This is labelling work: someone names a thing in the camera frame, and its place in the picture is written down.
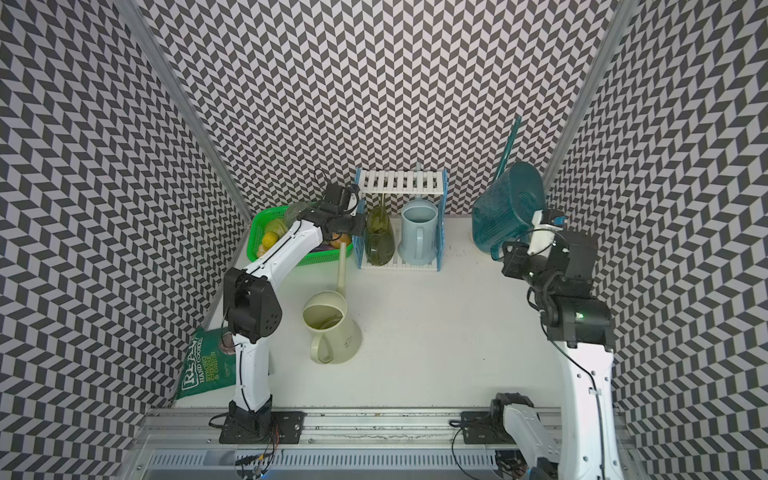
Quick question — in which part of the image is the olive green watering can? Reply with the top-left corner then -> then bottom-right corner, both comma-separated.
364,206 -> 395,266

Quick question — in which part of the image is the teal watering can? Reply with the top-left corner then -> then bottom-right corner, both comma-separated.
471,116 -> 546,261

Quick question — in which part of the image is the light blue watering can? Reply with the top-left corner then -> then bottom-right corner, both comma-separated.
398,199 -> 438,266

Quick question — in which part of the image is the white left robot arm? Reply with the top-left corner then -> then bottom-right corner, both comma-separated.
223,183 -> 364,414

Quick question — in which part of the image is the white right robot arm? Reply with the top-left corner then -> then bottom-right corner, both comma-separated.
491,209 -> 624,479

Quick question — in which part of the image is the blue and white wooden shelf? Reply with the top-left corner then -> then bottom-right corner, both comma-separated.
354,169 -> 448,271

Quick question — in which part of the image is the cream watering can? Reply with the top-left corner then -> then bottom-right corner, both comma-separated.
302,242 -> 363,365

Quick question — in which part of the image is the green plastic basket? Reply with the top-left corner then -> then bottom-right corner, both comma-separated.
246,202 -> 354,266

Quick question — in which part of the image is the yellow toy lemon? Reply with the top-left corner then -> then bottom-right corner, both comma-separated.
261,231 -> 280,250

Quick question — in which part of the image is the green snack bag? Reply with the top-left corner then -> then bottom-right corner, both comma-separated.
175,327 -> 236,399

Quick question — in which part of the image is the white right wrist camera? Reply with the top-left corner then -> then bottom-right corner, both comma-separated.
527,209 -> 566,257

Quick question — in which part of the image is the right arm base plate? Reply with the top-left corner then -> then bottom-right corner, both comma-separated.
460,410 -> 515,445

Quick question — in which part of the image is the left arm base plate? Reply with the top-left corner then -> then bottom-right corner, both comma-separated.
218,411 -> 306,445

